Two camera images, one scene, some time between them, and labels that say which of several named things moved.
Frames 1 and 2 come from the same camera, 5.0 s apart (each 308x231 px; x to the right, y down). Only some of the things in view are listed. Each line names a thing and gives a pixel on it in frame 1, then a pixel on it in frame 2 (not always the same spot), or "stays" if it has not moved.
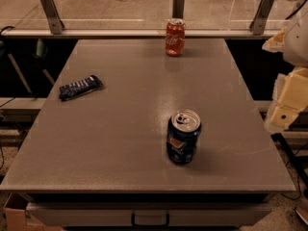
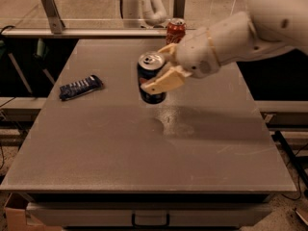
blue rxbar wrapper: (79, 88) stays
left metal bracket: (56, 25) stays
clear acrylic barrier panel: (148, 7) stays
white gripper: (297, 43) to (194, 54)
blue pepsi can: (184, 128) to (148, 64)
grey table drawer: (148, 214) stays
